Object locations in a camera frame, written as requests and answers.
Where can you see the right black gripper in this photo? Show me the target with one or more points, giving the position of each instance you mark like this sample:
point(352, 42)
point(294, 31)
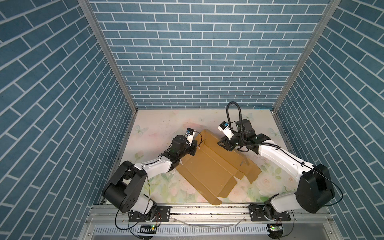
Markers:
point(226, 144)

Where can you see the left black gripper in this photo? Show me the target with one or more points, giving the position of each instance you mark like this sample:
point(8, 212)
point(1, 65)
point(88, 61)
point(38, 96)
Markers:
point(192, 148)

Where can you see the brown cardboard box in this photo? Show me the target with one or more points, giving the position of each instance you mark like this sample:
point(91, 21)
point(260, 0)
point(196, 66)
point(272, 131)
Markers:
point(213, 171)

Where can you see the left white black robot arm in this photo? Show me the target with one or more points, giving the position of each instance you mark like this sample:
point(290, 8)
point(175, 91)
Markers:
point(123, 190)

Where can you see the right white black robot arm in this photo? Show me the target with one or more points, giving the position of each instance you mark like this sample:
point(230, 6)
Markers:
point(314, 186)

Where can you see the floral table mat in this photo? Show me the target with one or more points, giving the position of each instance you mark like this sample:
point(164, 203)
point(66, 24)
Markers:
point(152, 133)

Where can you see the left green circuit board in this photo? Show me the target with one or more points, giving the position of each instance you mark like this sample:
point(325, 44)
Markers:
point(152, 229)

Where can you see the green circuit board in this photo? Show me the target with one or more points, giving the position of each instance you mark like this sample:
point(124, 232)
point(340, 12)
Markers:
point(152, 229)
point(275, 228)

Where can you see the right green circuit board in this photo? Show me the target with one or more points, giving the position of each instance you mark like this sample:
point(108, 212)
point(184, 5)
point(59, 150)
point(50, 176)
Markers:
point(275, 228)

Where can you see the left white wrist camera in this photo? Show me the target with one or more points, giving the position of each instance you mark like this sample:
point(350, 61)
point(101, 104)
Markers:
point(190, 133)

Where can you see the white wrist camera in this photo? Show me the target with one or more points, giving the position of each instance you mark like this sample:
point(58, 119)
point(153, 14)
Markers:
point(224, 127)
point(190, 133)

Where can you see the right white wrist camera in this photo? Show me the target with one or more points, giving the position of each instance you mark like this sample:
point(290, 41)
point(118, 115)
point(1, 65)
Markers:
point(224, 127)

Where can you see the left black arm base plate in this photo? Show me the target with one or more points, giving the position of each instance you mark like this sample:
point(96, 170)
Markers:
point(162, 212)

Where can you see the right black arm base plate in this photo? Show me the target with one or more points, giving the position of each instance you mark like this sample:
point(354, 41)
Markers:
point(260, 213)

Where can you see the white slotted cable duct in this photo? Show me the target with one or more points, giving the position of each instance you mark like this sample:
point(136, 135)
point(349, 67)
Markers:
point(184, 230)

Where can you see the aluminium mounting rail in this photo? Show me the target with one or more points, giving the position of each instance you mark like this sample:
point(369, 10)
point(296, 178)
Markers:
point(203, 214)

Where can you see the right aluminium corner post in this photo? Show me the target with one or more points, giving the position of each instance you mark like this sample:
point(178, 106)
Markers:
point(318, 30)

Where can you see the aluminium corner post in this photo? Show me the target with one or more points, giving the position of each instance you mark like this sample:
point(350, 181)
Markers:
point(318, 30)
point(92, 20)

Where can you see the left aluminium corner post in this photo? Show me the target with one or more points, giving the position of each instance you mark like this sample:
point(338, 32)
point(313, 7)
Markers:
point(92, 20)

